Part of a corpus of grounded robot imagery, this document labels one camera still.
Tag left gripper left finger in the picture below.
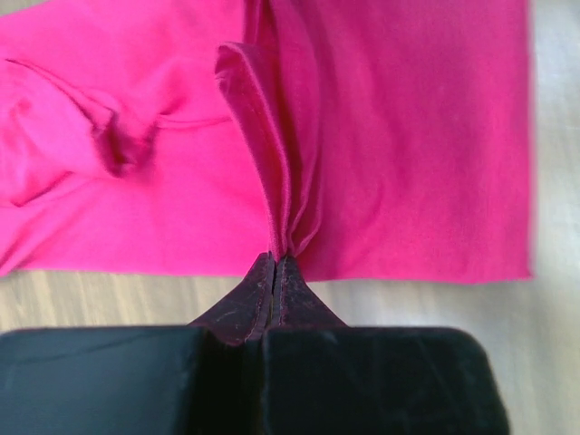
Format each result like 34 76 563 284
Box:
1 254 276 434

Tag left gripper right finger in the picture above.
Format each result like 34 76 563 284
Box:
262 256 510 434

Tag pink t shirt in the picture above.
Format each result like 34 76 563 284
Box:
1 1 532 284

